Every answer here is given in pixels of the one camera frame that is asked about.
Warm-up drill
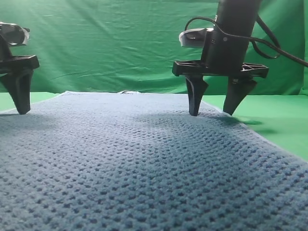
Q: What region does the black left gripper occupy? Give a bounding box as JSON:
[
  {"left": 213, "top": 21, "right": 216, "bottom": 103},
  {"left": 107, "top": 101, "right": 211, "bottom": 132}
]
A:
[{"left": 0, "top": 36, "right": 39, "bottom": 115}]

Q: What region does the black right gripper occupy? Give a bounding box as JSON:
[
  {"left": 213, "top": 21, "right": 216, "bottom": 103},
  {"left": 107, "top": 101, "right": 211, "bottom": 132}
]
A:
[{"left": 172, "top": 0, "right": 269, "bottom": 116}]

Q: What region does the blue waffle-weave towel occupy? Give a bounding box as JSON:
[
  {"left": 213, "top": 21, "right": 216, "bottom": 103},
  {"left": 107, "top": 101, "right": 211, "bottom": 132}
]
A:
[{"left": 0, "top": 92, "right": 308, "bottom": 231}]

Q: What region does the white towel label tag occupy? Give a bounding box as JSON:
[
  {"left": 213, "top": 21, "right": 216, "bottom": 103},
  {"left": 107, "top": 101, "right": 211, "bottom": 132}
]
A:
[{"left": 118, "top": 90, "right": 139, "bottom": 94}]

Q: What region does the green backdrop cloth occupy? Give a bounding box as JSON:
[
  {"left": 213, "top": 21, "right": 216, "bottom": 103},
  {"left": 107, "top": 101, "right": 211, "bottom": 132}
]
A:
[{"left": 0, "top": 0, "right": 308, "bottom": 95}]

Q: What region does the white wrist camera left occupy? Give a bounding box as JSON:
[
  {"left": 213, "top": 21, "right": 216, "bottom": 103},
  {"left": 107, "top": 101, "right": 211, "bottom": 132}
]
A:
[{"left": 0, "top": 22, "right": 30, "bottom": 46}]

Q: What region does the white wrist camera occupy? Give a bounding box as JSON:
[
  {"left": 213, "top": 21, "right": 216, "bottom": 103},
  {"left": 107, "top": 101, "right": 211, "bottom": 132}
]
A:
[
  {"left": 0, "top": 22, "right": 30, "bottom": 46},
  {"left": 179, "top": 28, "right": 214, "bottom": 48}
]

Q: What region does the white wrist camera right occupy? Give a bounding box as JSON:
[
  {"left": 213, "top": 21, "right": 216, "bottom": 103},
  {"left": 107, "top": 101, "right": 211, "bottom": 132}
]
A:
[{"left": 179, "top": 28, "right": 214, "bottom": 48}]

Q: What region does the black robot cable right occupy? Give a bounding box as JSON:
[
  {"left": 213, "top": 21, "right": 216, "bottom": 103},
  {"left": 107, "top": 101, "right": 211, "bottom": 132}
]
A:
[{"left": 185, "top": 16, "right": 308, "bottom": 67}]

